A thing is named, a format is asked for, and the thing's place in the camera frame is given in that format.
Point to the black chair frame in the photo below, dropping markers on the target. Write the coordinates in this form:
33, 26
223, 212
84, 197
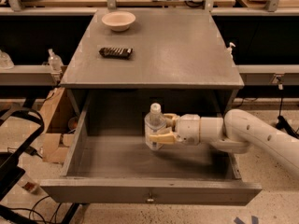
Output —
10, 172

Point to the clear plastic water bottle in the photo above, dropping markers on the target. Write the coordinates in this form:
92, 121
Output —
154, 122

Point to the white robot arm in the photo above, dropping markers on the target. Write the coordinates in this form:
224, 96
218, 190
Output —
235, 133

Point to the metal drawer knob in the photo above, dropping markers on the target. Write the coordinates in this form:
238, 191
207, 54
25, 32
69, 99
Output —
150, 199

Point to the clear plastic container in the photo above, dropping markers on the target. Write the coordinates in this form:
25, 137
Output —
5, 61

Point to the grey wooden cabinet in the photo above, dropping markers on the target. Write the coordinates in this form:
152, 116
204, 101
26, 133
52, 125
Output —
179, 59

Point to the clear soap dispenser bottle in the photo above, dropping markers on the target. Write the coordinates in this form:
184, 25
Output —
55, 61

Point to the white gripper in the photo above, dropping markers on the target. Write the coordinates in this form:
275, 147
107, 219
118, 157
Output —
188, 129

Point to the white paper bowl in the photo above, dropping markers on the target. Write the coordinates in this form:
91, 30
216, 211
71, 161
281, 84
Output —
118, 21

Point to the cardboard box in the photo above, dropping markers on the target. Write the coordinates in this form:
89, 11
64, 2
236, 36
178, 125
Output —
56, 112

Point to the dark striped snack bar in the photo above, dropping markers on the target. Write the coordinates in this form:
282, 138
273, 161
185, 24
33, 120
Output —
116, 53

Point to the grey open drawer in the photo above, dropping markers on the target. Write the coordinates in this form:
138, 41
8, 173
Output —
109, 162

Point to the white pump dispenser bottle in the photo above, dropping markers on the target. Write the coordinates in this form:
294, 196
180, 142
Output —
231, 49

